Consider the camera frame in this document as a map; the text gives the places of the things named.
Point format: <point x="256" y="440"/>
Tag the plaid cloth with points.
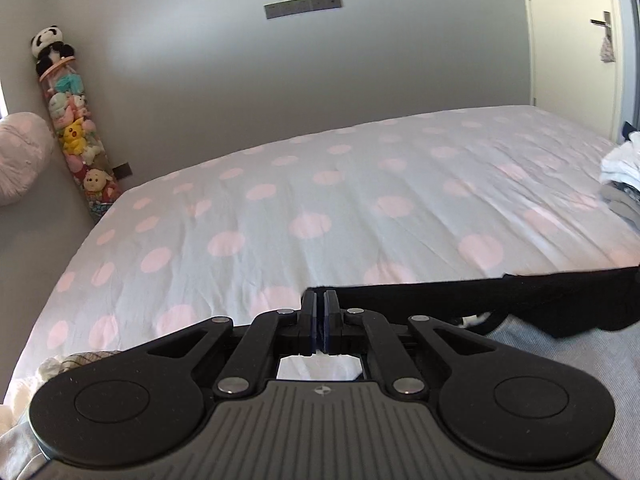
<point x="85" y="358"/>

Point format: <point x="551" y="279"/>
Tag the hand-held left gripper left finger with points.
<point x="311" y="320"/>

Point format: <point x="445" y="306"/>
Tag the grey wall switch panel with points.
<point x="302" y="6"/>

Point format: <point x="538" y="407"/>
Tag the white cloth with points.
<point x="20" y="395"/>

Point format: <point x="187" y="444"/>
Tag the clear tube of plush toys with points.
<point x="75" y="135"/>

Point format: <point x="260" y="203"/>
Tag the stack of folded clothes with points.
<point x="622" y="165"/>

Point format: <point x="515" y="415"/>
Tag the dark wall outlet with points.
<point x="123" y="171"/>

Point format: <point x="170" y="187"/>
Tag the white door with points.
<point x="565" y="60"/>

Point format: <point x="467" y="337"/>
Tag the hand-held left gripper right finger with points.
<point x="330" y="322"/>

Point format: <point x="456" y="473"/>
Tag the pink duvet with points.
<point x="22" y="155"/>

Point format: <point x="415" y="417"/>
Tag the pink polka dot bed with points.
<point x="350" y="185"/>

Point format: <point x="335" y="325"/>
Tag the panda plush toy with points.
<point x="50" y="40"/>

